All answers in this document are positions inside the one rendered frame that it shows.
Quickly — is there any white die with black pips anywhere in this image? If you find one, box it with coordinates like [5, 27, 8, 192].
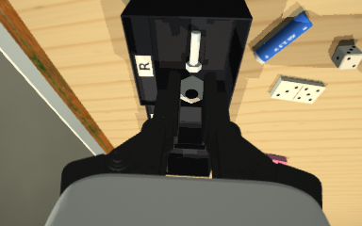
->
[332, 45, 362, 70]

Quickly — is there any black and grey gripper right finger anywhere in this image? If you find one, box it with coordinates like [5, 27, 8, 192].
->
[201, 72, 322, 209]

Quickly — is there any black bin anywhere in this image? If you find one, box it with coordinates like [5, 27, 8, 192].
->
[121, 0, 253, 177]

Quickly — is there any grey hex nut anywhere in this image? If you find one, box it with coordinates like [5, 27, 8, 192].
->
[180, 75, 204, 104]

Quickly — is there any white domino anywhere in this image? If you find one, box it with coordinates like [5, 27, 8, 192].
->
[270, 77, 326, 104]

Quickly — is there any blue aa battery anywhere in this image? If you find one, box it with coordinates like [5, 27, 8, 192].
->
[253, 12, 313, 64]

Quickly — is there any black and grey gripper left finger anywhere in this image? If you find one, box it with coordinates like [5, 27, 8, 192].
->
[60, 71, 181, 195]

